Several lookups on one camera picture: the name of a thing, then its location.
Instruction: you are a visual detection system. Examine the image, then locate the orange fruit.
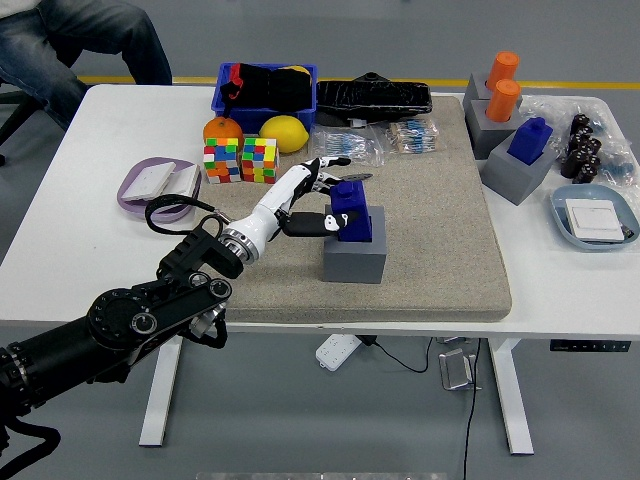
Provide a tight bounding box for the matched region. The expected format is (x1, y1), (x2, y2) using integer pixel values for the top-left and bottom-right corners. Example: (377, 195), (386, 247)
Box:
(202, 115), (246, 150)

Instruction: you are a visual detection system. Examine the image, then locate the black cloth bag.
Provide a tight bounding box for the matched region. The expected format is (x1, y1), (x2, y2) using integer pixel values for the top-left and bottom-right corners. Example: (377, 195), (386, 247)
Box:
(220, 62), (314, 112)

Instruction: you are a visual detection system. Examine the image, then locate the black chair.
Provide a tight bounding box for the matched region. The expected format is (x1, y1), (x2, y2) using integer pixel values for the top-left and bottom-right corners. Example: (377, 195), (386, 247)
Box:
(0, 82), (51, 169)

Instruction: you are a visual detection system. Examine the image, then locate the blue plastic bin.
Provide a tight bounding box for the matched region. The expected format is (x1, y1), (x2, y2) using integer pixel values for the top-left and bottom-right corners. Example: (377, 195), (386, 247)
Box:
(211, 62), (319, 135)

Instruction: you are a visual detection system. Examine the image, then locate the clear plastic bag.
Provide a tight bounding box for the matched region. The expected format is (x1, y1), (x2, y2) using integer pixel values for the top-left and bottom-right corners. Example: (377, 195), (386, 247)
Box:
(519, 94), (640, 189)

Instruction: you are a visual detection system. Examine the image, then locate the purple plate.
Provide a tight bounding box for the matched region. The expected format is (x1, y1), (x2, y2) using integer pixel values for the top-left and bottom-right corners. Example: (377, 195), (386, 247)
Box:
(116, 156), (203, 225)

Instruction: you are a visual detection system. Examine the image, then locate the yellow lemon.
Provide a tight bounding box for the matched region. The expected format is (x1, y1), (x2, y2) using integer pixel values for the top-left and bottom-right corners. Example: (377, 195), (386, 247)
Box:
(258, 115), (311, 155)

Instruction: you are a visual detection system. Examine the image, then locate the long black floor cable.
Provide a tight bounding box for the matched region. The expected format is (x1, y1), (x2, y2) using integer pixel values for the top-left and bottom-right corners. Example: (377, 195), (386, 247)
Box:
(460, 338), (482, 480)

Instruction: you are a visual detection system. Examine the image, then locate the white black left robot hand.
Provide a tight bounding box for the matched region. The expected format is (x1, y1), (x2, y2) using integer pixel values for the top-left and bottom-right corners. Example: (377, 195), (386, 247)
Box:
(229, 156), (361, 254)

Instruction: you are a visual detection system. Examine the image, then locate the bag of blue resistors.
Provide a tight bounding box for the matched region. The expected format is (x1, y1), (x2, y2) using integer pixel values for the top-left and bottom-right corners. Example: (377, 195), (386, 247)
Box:
(307, 124), (387, 167)

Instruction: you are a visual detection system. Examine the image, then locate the light blue plate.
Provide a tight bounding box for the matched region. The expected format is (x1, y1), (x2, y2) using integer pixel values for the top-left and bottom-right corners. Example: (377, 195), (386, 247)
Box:
(549, 184), (640, 253)

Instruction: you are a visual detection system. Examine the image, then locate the black power cable with plug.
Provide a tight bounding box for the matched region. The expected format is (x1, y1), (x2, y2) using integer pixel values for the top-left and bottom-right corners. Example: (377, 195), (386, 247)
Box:
(359, 334), (434, 374)

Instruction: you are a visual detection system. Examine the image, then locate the white table leg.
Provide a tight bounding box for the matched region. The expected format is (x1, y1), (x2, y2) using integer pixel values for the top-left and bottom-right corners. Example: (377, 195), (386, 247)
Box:
(138, 335), (185, 448)
(488, 338), (535, 456)

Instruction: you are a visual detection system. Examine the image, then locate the blue square seal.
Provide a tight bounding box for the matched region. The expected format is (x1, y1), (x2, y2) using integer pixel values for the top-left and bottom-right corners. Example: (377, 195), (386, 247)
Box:
(506, 116), (554, 166)
(329, 180), (375, 244)

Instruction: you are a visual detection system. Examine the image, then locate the white switch panel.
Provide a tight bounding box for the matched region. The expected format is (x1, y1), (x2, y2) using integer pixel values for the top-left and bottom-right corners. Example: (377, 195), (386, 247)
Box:
(564, 198), (632, 245)
(152, 166), (201, 211)
(121, 161), (177, 203)

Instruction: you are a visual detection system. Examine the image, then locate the bag of tan resistors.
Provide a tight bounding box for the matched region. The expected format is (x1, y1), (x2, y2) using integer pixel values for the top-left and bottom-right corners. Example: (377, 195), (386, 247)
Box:
(372, 118), (442, 156)

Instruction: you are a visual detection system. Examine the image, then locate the person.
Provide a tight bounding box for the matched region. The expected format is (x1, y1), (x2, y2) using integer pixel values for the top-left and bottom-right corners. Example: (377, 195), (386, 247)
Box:
(0, 0), (174, 132)

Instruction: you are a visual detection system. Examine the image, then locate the black wrapped keyboard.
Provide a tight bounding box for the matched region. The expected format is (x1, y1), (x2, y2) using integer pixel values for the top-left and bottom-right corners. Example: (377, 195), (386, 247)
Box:
(316, 72), (434, 127)

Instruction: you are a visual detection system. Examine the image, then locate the black table control panel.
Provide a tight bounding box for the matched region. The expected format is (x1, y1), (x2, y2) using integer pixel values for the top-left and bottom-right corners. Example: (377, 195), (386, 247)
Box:
(549, 339), (631, 353)

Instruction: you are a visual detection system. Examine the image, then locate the silver metal bracket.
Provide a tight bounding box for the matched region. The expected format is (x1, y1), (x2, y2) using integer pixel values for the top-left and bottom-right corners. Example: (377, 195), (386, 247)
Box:
(437, 348), (482, 392)

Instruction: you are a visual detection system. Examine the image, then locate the grey seal holder block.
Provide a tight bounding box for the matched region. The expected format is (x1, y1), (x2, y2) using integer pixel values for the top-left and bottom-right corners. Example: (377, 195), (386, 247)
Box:
(465, 98), (524, 161)
(323, 203), (388, 285)
(480, 130), (559, 207)
(462, 72), (524, 121)

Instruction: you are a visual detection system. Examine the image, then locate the white power strip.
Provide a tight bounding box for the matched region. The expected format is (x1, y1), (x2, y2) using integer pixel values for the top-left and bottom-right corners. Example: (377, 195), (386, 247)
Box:
(314, 333), (362, 372)

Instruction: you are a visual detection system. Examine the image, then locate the cluster of black capacitors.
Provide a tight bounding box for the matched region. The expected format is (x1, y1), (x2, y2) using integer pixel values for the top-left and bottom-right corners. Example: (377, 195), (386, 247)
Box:
(559, 113), (604, 185)

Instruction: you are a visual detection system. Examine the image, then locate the orange cylinder seal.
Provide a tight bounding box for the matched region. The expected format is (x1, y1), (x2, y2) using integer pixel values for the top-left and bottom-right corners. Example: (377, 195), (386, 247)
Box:
(485, 78), (522, 124)
(486, 50), (521, 92)

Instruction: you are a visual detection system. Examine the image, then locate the grey-brown mat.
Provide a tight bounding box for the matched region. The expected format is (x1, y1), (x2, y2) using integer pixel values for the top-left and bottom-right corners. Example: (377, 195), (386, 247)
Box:
(179, 95), (514, 324)

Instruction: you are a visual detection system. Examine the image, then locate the colourful puzzle cube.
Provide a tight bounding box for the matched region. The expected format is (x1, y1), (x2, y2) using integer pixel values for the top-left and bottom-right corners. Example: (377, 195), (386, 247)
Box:
(241, 137), (280, 185)
(202, 137), (244, 185)

